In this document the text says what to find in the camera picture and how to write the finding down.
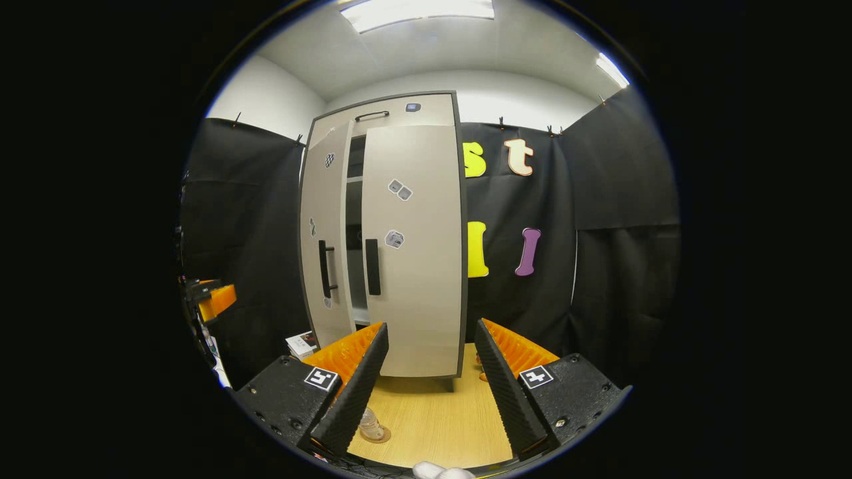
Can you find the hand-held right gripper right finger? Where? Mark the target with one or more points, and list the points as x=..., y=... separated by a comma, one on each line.
x=506, y=392

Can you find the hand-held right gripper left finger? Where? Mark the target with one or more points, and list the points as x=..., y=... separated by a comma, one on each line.
x=356, y=392

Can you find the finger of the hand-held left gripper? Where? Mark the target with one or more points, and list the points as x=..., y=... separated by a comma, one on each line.
x=218, y=301

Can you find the clear plastic bottle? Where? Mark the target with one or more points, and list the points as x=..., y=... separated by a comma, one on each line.
x=370, y=420

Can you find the round brown coaster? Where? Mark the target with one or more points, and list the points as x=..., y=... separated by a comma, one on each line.
x=385, y=437

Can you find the grey cabinet door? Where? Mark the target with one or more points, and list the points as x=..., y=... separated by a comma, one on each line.
x=419, y=299
x=326, y=199

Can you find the grey cabinet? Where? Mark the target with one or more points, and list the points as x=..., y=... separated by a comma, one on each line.
x=357, y=199

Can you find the grey cabinet drawer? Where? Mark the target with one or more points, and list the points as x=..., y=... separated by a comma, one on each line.
x=426, y=110

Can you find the penguin plush toy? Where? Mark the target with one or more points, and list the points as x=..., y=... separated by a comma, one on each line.
x=482, y=378

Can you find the white printed box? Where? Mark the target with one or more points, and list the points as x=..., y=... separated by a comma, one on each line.
x=303, y=344

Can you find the black backdrop cloth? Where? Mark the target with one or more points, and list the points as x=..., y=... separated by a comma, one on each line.
x=599, y=199

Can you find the small ceiling light panel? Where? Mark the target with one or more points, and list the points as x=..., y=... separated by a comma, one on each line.
x=611, y=69

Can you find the large ceiling light panel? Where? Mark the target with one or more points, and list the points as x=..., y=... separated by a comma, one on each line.
x=419, y=14

